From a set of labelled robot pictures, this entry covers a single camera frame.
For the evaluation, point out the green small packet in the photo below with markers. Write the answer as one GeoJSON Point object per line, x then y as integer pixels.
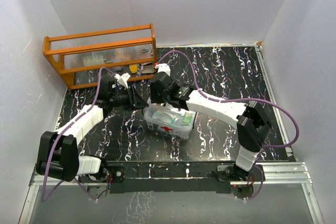
{"type": "Point", "coordinates": [187, 118]}

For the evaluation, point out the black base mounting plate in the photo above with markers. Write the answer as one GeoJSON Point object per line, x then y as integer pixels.
{"type": "Point", "coordinates": [182, 176]}

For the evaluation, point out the orange wooden shelf rack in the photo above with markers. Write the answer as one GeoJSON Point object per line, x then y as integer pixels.
{"type": "Point", "coordinates": [72, 55]}

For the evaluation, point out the yellow item on shelf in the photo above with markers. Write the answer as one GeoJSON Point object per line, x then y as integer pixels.
{"type": "Point", "coordinates": [134, 68]}

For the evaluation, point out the clear divider tray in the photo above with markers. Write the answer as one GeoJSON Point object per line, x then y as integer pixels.
{"type": "Point", "coordinates": [177, 117]}

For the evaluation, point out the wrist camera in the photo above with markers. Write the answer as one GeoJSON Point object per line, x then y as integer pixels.
{"type": "Point", "coordinates": [162, 70]}
{"type": "Point", "coordinates": [122, 80]}

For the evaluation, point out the white teal ointment tube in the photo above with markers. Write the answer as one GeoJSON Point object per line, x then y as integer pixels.
{"type": "Point", "coordinates": [166, 117]}

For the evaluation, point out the cardboard box on shelf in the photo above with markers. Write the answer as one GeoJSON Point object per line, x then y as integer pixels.
{"type": "Point", "coordinates": [147, 68]}

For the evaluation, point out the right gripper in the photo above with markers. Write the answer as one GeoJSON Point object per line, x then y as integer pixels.
{"type": "Point", "coordinates": [155, 99]}

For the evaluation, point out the clear first aid box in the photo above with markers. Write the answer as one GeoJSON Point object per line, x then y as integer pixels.
{"type": "Point", "coordinates": [170, 121]}

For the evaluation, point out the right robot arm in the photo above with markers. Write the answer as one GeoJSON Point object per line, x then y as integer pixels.
{"type": "Point", "coordinates": [249, 119]}

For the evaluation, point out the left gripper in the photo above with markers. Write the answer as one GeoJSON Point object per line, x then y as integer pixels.
{"type": "Point", "coordinates": [135, 100]}

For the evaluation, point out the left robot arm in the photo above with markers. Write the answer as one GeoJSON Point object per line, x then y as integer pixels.
{"type": "Point", "coordinates": [58, 155]}

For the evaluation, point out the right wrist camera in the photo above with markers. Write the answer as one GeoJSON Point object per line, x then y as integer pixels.
{"type": "Point", "coordinates": [162, 70]}

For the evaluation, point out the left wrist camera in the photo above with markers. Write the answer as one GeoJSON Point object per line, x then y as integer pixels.
{"type": "Point", "coordinates": [122, 80]}

